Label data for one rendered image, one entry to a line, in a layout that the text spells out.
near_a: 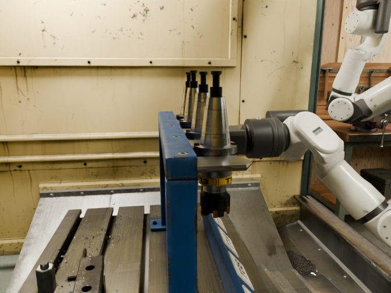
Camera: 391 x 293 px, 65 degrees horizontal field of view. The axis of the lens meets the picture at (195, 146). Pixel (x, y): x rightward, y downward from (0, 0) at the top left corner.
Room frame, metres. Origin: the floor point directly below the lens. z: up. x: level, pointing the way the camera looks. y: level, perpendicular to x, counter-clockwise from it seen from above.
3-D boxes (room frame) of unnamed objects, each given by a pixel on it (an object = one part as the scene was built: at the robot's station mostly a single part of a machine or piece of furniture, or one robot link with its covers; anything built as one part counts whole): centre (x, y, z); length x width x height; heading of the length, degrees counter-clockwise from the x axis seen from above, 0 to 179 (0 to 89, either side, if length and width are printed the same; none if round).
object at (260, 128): (0.67, -0.10, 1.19); 0.13 x 0.12 x 0.10; 8
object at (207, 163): (0.38, -0.04, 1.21); 0.07 x 0.05 x 0.01; 98
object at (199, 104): (0.54, -0.01, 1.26); 0.04 x 0.04 x 0.07
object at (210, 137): (0.44, -0.03, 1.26); 0.04 x 0.04 x 0.07
